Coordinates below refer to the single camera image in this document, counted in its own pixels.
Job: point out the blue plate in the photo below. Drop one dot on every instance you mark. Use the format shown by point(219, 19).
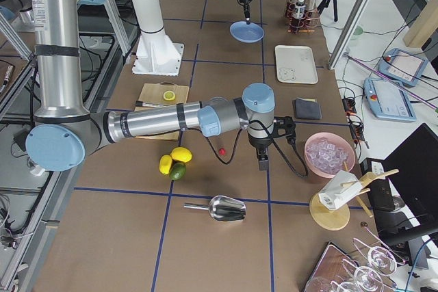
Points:
point(246, 33)

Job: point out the pink ice bowl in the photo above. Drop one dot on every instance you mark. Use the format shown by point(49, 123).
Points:
point(327, 153)

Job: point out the steel ice scoop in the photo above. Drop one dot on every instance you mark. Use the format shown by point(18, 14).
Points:
point(222, 208)

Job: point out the grey yellow cloth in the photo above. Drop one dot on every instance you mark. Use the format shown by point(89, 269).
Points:
point(306, 109)

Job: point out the wooden stand with carton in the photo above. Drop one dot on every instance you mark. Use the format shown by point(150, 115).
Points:
point(329, 208)

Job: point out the yellow lemon front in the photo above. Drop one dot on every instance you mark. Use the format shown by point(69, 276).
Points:
point(181, 154)

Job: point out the yellow lemon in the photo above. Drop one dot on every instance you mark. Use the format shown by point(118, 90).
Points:
point(165, 164)
point(181, 154)

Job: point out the cream bear tray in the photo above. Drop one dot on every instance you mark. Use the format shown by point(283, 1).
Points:
point(295, 64)

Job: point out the green avocado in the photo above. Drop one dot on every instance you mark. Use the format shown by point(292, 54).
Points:
point(177, 171)

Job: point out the yellow lemon rear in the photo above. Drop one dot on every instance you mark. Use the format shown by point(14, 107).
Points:
point(165, 164)

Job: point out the lemon half slice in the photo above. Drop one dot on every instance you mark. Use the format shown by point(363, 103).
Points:
point(169, 95)

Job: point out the wooden cutting board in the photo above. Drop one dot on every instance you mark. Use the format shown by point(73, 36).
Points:
point(153, 93)

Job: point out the steel muddler black cap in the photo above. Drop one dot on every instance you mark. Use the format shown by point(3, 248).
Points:
point(145, 104)

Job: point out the blue teach pendant near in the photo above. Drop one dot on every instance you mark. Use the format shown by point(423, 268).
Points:
point(387, 102)

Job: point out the blue teach pendant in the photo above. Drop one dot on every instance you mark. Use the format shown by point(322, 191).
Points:
point(403, 66)
point(387, 102)

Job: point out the black monitor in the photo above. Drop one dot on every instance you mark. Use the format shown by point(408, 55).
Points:
point(416, 182)

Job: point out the wine glass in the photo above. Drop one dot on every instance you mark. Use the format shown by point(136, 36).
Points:
point(378, 254)

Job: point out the blue teach pendant far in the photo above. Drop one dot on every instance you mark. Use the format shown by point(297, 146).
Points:
point(403, 66)

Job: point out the copper wire bottle rack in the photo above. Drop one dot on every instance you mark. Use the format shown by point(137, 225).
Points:
point(301, 15)

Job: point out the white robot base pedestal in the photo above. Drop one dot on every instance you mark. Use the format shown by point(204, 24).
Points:
point(156, 54)

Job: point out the aluminium frame post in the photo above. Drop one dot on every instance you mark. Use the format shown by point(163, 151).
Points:
point(351, 23)

